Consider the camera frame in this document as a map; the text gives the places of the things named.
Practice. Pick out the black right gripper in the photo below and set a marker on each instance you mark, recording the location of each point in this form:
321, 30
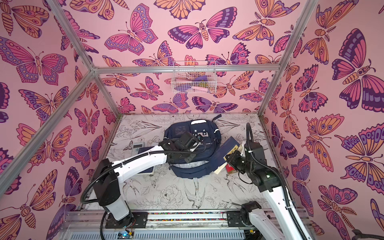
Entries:
233, 159

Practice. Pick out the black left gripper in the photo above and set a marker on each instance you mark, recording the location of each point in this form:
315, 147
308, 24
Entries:
192, 155

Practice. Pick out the navy blue backpack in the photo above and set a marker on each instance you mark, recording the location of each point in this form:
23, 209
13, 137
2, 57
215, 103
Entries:
207, 158

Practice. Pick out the navy blue hardcover book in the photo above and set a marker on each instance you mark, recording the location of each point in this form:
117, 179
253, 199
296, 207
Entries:
228, 151

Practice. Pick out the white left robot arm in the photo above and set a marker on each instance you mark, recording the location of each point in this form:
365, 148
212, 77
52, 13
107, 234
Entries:
106, 185

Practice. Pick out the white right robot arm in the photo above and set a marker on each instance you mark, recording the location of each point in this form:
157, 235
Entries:
273, 187

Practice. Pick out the red pencil case package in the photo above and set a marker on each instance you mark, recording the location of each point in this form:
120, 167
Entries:
230, 169

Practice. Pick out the pale green ruler case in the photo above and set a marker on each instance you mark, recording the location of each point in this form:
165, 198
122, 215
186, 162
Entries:
136, 147

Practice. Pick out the pink item in basket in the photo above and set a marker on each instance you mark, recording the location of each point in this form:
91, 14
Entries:
199, 89

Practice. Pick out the purple item in basket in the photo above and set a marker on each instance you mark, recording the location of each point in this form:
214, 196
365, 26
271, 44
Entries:
203, 78

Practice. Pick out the green circuit board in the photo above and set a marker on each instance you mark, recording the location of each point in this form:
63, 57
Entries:
125, 235

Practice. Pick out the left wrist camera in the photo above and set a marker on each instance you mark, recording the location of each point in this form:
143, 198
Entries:
188, 141

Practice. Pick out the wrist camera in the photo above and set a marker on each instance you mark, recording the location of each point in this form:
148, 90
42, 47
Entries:
188, 141
254, 150

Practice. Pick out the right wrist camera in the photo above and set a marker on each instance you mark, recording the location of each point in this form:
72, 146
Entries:
254, 150

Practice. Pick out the white wire wall basket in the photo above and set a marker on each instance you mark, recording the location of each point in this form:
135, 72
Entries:
194, 77

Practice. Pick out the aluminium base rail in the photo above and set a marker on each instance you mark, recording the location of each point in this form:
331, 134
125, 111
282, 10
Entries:
161, 225

